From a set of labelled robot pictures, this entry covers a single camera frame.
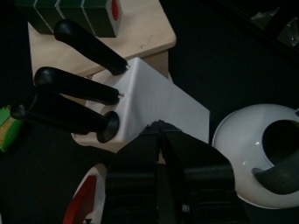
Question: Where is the dark green striped toy block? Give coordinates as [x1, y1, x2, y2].
[13, 0, 124, 39]

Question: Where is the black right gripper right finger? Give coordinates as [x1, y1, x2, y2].
[160, 122, 251, 224]

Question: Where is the white toy kettle grey handle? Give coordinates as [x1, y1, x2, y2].
[211, 103, 299, 210]

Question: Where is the white knife block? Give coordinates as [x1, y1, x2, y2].
[71, 56, 211, 154]

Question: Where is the light wooden cutting board box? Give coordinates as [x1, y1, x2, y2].
[27, 0, 178, 81]

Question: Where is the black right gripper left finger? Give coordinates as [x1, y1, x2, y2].
[104, 120, 163, 224]

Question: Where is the green yellow toy corn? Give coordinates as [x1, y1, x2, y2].
[0, 104, 24, 153]

